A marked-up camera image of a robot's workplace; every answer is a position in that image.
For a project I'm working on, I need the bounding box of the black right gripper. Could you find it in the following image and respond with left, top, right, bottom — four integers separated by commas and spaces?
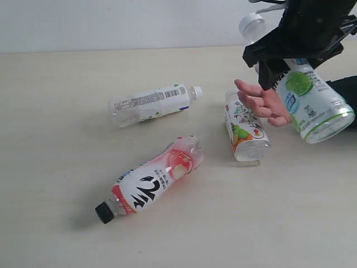
243, 1, 356, 90

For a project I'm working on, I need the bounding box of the clear bottle green lime label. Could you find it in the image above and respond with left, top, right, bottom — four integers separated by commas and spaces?
238, 12, 356, 145

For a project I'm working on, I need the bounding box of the clear bottle floral fruit label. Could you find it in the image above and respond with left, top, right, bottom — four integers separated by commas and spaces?
224, 89, 271, 166

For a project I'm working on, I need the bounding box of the pink peach bottle black cap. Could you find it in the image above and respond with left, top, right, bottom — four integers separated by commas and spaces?
95, 135, 204, 224

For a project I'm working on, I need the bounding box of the person's black sleeve forearm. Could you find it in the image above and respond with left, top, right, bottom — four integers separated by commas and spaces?
327, 75, 357, 112

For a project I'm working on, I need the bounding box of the clear bottle white barcode label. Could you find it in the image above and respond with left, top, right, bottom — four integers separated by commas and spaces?
108, 84, 203, 128

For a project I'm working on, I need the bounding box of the person's bare hand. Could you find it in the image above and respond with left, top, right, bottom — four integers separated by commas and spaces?
234, 79, 292, 127

